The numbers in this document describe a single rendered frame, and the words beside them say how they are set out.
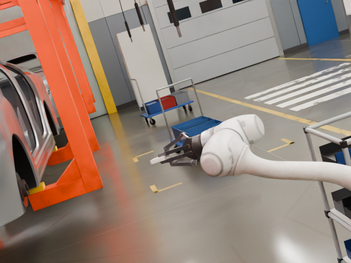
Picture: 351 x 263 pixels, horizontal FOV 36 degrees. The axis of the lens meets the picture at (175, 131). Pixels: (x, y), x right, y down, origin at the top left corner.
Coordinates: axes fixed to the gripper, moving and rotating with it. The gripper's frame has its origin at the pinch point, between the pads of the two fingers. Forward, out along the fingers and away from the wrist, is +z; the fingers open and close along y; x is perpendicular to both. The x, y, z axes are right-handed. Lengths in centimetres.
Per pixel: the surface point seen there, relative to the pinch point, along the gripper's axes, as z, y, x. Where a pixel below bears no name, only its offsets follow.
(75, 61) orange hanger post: 588, 163, -697
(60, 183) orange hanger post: 258, -15, -204
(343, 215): -9, -79, -135
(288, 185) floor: 94, -99, -317
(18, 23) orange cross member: 638, 271, -642
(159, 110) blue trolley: 469, 9, -733
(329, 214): 1, -79, -142
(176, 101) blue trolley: 441, 13, -762
